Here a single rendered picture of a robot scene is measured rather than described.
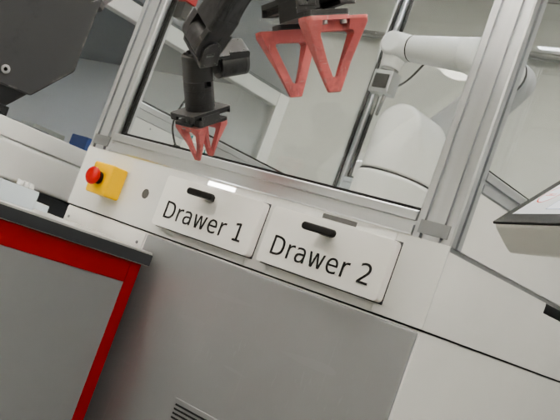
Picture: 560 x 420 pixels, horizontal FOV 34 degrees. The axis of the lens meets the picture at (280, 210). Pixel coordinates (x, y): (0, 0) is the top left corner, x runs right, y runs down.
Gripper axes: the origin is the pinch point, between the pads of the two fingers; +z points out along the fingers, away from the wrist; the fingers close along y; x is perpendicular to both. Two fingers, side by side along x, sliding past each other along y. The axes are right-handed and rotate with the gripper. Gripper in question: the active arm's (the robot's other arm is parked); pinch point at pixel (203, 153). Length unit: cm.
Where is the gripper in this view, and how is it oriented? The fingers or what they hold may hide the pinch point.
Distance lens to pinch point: 177.4
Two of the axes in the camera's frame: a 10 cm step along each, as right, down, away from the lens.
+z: 0.4, 9.3, 3.8
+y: 6.7, -3.0, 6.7
